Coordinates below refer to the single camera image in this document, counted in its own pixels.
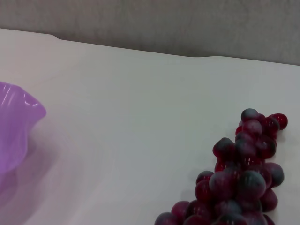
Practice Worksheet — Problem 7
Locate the purple wavy plastic bowl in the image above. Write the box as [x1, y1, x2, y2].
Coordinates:
[0, 81, 47, 179]

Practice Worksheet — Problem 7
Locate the dark red grape bunch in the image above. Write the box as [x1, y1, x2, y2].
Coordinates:
[154, 108, 288, 225]

